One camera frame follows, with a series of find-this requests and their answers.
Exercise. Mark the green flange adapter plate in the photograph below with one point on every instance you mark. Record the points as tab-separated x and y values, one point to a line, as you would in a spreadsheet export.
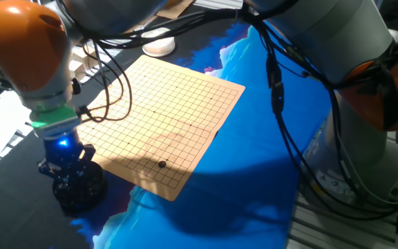
54	117

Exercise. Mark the flat brown cardboard sheet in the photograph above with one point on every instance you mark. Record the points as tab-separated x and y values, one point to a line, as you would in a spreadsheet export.
175	8

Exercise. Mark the large pale wooden block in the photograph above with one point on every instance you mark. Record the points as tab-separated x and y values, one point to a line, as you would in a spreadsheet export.
78	69

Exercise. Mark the white bowl of white stones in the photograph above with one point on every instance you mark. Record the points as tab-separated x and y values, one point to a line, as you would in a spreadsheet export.
159	45

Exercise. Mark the black bowl of black stones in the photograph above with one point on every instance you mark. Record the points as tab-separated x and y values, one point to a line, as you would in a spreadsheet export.
81	195

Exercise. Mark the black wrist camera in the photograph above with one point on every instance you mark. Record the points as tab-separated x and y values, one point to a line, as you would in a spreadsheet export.
87	152

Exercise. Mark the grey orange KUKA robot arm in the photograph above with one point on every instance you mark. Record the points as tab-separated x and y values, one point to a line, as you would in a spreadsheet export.
340	34

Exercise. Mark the small pale wooden block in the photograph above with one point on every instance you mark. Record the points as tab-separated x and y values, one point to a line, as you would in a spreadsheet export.
88	55

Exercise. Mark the blue and black landscape mat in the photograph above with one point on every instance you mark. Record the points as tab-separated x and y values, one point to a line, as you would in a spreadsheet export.
237	173

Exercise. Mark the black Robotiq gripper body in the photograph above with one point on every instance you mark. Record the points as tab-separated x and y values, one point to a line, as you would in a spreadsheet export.
62	148

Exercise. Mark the tan Go board sheet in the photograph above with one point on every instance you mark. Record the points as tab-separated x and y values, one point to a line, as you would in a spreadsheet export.
171	114

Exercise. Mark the black Go stone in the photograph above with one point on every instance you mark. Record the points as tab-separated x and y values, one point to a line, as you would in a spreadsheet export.
162	164

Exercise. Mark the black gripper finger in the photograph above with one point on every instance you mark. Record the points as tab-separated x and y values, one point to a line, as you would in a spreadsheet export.
79	169
48	168

